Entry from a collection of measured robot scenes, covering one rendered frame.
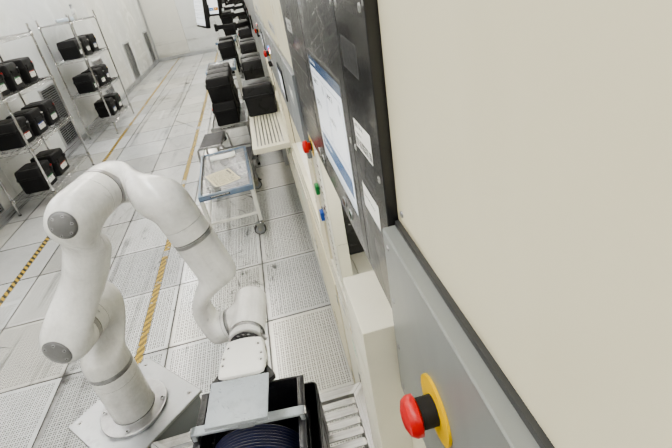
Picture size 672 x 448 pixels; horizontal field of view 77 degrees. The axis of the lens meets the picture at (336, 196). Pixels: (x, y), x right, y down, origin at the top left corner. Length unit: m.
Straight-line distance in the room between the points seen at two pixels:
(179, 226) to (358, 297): 0.46
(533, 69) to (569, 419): 0.18
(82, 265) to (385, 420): 0.73
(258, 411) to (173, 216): 0.42
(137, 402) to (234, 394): 0.55
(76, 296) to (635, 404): 1.09
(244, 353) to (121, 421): 0.58
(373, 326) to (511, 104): 0.42
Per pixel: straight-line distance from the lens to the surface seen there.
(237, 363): 0.99
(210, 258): 0.97
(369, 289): 0.64
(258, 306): 1.09
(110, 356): 1.34
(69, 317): 1.19
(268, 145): 2.98
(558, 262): 0.22
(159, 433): 1.44
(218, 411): 0.93
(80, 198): 0.96
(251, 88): 3.63
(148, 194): 0.93
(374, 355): 0.61
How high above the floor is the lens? 1.82
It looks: 29 degrees down
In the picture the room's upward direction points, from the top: 10 degrees counter-clockwise
